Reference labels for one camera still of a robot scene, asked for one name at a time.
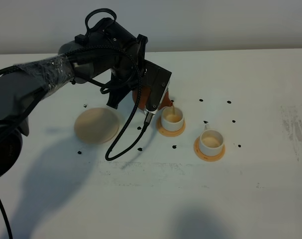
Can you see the brown clay teapot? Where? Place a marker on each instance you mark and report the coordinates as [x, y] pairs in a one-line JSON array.
[[145, 92]]

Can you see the beige round teapot saucer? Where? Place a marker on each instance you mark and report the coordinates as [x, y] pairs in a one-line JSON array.
[[96, 126]]

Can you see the white teacup far right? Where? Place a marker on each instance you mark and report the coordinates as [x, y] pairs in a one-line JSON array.
[[211, 142]]

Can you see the orange coaster far right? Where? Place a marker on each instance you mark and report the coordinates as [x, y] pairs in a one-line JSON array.
[[205, 157]]

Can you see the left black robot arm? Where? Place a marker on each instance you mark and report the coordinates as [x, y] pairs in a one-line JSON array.
[[23, 86]]

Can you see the orange coaster near teapot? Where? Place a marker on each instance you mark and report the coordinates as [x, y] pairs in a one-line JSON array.
[[167, 133]]

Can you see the white teacup near teapot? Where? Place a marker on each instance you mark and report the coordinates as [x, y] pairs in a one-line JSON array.
[[172, 119]]

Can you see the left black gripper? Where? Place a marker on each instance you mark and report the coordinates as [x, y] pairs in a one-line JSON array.
[[124, 54]]

